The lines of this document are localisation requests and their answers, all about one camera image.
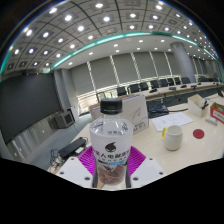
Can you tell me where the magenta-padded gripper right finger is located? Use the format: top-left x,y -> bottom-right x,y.
126,145 -> 167,190

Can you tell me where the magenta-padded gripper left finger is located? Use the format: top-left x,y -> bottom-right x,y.
54,145 -> 98,188

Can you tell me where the clear bottle with black cap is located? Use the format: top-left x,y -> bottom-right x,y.
89,98 -> 132,186

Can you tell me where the black power strip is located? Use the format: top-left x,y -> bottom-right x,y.
58,137 -> 88,159

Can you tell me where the white mug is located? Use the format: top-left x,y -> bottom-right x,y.
161,124 -> 184,152

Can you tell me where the grey box monitor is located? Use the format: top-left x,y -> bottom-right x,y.
49,110 -> 75,130

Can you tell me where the white printed paper carton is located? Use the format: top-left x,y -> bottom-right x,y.
89,93 -> 150,136

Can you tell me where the black desk conference console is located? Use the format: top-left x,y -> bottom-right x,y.
146,104 -> 170,119

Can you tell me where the flat round red coaster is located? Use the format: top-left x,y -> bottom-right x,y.
192,128 -> 206,140

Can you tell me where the long curved conference desk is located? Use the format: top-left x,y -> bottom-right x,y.
96,81 -> 224,108

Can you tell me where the group of black office chairs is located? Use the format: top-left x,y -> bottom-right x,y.
114,76 -> 224,98

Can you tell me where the open red-edged cardboard box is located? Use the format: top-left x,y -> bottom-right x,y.
209,101 -> 224,125

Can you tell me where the group of ceiling lights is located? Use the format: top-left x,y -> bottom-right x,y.
6,0 -> 224,68

